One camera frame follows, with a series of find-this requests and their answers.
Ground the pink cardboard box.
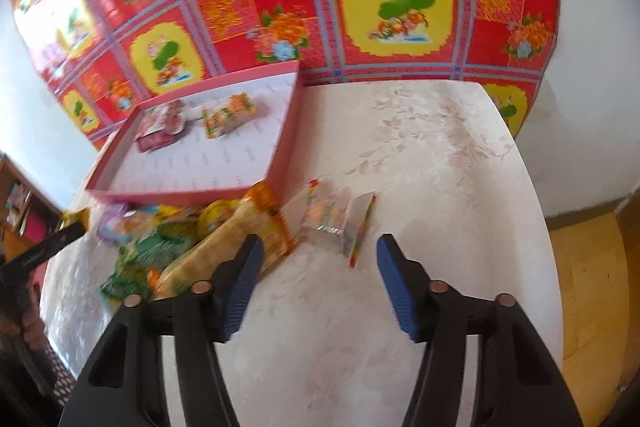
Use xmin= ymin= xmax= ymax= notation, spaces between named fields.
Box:
xmin=84 ymin=60 xmax=302 ymax=206

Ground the purple snack packet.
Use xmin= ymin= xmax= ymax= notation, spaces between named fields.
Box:
xmin=97 ymin=203 xmax=130 ymax=245

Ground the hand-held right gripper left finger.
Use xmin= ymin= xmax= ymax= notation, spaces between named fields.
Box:
xmin=59 ymin=234 xmax=265 ymax=427

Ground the orange and green candy packet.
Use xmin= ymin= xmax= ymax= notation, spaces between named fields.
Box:
xmin=201 ymin=92 xmax=257 ymax=140

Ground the red and white snack packet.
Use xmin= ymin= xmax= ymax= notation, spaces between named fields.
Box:
xmin=140 ymin=103 xmax=188 ymax=135

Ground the green snack packet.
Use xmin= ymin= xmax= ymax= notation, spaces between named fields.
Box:
xmin=97 ymin=227 xmax=201 ymax=303

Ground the maroon snack packet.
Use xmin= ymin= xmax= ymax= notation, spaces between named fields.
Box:
xmin=135 ymin=132 xmax=176 ymax=154

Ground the long orange snack packet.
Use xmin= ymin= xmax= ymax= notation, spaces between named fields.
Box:
xmin=155 ymin=181 xmax=301 ymax=298

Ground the white floral patterned table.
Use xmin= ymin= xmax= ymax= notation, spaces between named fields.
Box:
xmin=37 ymin=79 xmax=566 ymax=427

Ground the wooden bookshelf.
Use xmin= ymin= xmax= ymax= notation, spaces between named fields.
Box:
xmin=0 ymin=152 xmax=66 ymax=258

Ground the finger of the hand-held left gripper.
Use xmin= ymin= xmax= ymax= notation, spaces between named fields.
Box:
xmin=0 ymin=223 xmax=87 ymax=278

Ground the clear packet of orange sweets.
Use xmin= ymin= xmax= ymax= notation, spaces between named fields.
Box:
xmin=295 ymin=179 xmax=353 ymax=238

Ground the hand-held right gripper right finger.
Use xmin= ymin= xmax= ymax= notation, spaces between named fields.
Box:
xmin=375 ymin=233 xmax=583 ymax=427

